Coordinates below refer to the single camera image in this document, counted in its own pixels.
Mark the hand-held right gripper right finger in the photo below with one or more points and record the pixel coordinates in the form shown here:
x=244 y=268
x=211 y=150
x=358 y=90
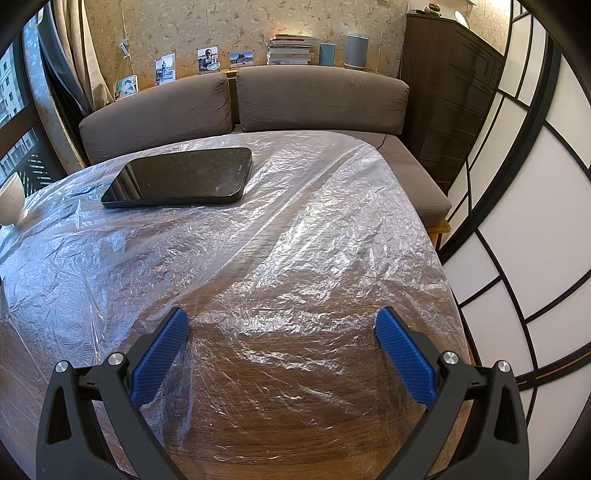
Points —
x=404 y=357

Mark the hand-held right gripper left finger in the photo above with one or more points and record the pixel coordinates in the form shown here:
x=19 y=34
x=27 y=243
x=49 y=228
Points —
x=159 y=355

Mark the white panelled sliding screen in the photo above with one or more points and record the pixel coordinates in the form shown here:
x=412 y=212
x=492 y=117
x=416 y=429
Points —
x=521 y=230

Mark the black tray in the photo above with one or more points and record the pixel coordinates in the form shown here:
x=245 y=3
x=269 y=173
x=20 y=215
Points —
x=184 y=173

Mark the white bowl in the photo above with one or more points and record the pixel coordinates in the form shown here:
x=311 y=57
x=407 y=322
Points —
x=11 y=203

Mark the brown sofa back cushion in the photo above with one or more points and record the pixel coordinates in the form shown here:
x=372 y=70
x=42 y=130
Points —
x=157 y=115
x=323 y=99

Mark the dark wooden cabinet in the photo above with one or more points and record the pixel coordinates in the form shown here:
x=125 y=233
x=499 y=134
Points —
x=448 y=92

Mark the photo print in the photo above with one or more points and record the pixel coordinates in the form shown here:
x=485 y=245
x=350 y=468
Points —
x=125 y=86
x=165 y=69
x=241 y=60
x=208 y=60

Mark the beige curtain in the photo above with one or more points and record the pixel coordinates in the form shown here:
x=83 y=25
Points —
x=69 y=69

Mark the window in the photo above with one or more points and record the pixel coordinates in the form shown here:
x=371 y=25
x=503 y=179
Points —
x=11 y=83

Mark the grey cylinder speaker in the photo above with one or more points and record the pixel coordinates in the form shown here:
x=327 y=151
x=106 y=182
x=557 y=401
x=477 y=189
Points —
x=357 y=50

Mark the blue cylinder container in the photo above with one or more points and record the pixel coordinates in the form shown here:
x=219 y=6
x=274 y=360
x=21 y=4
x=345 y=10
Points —
x=327 y=55

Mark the stack of books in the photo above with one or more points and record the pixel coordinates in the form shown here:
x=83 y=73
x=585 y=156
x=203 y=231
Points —
x=291 y=50

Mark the small ornament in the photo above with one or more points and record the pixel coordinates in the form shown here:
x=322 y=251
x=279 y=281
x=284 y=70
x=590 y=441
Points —
x=431 y=10

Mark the metal wall hook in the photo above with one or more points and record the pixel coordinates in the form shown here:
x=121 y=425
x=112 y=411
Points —
x=123 y=48

